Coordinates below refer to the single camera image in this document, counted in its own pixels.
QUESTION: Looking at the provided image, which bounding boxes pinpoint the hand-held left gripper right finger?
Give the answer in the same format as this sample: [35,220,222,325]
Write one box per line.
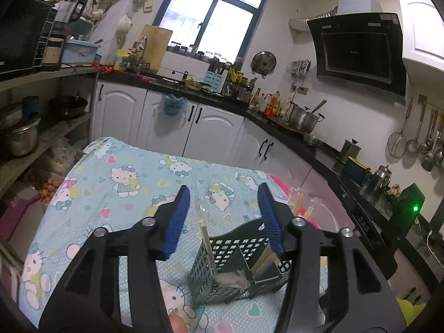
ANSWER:
[258,183,406,333]

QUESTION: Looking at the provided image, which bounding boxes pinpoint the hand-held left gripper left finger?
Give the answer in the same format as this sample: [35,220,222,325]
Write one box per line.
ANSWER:
[38,185,191,333]

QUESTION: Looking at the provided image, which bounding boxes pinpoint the group of wooden chopsticks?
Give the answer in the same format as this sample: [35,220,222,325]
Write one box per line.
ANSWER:
[198,191,315,278]

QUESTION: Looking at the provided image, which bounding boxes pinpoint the green plastic utensil basket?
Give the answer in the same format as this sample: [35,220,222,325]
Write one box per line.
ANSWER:
[189,217,295,309]

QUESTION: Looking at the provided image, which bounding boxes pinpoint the person's left hand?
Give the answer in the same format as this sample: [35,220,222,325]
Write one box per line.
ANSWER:
[169,314,188,333]

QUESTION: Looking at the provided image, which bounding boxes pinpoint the pile of leaf wrapped dumplings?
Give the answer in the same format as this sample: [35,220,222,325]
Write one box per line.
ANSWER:
[383,185,403,205]

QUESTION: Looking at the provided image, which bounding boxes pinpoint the steel kettle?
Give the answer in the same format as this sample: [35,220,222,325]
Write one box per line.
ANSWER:
[359,165,391,202]

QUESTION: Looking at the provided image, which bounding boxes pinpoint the steel ladle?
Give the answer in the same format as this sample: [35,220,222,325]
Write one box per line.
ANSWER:
[420,110,439,172]

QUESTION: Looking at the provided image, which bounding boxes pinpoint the dark teal pot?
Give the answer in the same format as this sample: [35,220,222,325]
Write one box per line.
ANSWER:
[345,156,372,185]

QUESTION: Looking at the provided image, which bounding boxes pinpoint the steel slotted skimmer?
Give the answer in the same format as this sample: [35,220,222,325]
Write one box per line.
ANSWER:
[406,106,428,154]

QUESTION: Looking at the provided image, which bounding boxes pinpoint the light blue cartoon printed blanket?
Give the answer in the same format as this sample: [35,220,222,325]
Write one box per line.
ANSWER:
[19,137,330,333]

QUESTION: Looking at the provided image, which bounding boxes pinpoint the black countertop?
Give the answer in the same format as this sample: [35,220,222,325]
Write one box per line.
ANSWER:
[100,71,444,287]

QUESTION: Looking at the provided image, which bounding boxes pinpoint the steel cup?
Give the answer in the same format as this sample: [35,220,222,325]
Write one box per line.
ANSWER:
[338,139,362,162]

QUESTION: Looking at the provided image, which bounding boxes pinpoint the white lower kitchen cabinets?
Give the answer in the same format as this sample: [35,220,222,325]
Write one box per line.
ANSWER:
[92,80,334,199]

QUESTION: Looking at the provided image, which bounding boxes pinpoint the yellow cloth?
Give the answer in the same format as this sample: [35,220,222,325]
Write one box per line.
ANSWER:
[397,298,428,324]

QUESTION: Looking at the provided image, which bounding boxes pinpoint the steel stockpot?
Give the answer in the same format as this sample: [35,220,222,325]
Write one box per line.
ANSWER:
[288,100,327,133]

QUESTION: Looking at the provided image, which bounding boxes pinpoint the blue plastic bag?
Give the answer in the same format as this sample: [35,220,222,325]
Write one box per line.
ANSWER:
[159,94,188,117]

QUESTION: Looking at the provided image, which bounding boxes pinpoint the group of sauce bottles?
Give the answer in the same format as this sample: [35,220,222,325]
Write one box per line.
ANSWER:
[250,88,289,119]

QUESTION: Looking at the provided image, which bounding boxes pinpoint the pile of oranges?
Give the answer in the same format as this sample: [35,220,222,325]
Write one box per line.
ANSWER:
[35,177,65,204]

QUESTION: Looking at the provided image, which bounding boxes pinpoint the condiment rack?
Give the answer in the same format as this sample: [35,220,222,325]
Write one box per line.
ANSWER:
[225,67,259,100]

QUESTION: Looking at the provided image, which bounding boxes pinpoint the light blue knife block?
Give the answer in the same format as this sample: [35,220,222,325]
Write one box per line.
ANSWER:
[203,69,227,93]

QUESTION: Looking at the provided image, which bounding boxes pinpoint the hanging kitchen tools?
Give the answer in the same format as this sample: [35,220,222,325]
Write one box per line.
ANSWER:
[288,60,311,89]

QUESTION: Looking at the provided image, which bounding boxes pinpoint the black wok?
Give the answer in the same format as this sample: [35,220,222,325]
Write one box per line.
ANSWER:
[49,95,89,119]

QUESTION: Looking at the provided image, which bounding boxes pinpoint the hanging steel pot lid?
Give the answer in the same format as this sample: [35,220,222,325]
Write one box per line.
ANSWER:
[251,51,278,77]

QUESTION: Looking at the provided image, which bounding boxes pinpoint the black range hood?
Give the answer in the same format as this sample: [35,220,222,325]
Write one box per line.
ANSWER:
[307,12,407,105]

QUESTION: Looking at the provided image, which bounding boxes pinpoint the row of glass spice jars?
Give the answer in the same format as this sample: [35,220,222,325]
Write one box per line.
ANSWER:
[168,41,233,67]

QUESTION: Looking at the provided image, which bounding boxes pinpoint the yellow plastic jar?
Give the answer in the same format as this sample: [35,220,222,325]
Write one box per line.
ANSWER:
[114,50,130,72]

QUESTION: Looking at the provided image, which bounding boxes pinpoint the steel faucet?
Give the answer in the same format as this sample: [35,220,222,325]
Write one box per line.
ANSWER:
[131,36,148,75]

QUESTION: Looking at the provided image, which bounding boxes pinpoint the wooden cutting board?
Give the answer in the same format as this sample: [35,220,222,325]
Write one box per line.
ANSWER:
[140,24,173,70]

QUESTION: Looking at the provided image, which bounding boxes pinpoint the steel pots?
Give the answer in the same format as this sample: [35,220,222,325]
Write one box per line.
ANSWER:
[0,107,42,157]

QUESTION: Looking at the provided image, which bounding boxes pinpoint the white upper cabinet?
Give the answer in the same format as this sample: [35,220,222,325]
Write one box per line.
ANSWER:
[398,0,444,74]

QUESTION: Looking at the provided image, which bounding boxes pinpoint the dark blue cup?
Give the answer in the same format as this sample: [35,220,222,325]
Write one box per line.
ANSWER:
[22,96,40,117]

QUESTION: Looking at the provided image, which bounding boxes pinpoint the metal shelf unit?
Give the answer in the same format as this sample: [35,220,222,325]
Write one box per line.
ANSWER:
[0,66,102,195]

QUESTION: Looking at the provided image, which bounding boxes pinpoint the light blue dish box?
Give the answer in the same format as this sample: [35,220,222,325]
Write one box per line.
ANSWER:
[64,38,102,65]

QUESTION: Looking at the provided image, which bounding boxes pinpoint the white plastic bag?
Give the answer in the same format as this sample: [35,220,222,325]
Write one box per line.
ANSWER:
[116,16,134,48]

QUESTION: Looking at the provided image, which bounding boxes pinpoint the blue framed window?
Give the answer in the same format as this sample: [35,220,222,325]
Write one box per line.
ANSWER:
[154,0,275,60]

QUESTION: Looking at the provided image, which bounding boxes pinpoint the black blender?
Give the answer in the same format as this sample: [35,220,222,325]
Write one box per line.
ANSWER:
[52,0,88,72]

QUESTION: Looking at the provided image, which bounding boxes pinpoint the black microwave oven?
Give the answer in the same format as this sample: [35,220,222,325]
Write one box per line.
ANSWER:
[0,0,53,74]

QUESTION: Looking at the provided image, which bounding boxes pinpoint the wire mesh strainer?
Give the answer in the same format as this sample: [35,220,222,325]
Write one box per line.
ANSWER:
[387,100,414,157]

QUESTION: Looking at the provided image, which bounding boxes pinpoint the silver exhaust duct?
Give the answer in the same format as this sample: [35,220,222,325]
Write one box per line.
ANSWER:
[289,6,339,32]

